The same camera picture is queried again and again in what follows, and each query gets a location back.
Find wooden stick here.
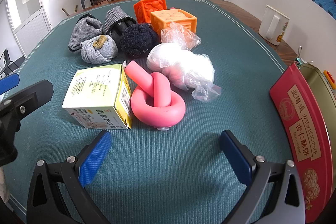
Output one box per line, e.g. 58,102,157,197
62,5,79,16

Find white and yellow medicine box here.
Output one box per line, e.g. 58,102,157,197
62,63,133,130

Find black folding chair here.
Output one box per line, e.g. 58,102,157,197
0,49,21,77

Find red biscuit tin container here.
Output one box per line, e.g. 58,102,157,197
269,63,336,223

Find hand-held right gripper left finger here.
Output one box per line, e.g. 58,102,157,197
26,130,113,224

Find white plastic bag bundle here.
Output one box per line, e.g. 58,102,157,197
146,43,222,102

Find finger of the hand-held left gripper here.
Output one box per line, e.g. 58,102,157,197
0,80,54,167
0,74,20,95

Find ribbed orange rubber cube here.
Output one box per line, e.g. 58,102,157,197
150,8,198,37

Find orange rubber cube animal relief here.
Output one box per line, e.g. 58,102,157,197
133,0,167,24

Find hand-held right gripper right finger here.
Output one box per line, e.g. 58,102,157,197
220,130,306,224

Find teal binder clip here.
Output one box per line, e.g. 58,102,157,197
294,46,313,67

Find black sock ball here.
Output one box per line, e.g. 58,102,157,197
120,23,160,59

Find pink knotted foam tube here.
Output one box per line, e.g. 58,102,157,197
124,61,186,130

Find clear crumpled plastic bag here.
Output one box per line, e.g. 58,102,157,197
161,21,201,51

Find green table mat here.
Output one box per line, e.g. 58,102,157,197
5,0,289,224

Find grey sock ball tan patch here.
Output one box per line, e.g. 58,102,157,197
80,35,118,65

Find white door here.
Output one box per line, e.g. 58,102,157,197
5,0,51,56

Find white printed mug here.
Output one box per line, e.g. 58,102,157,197
259,4,290,46

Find dark grey folded sock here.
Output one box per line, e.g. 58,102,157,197
68,15,103,53

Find ribbed grey and black sock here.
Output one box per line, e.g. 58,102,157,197
103,6,137,42

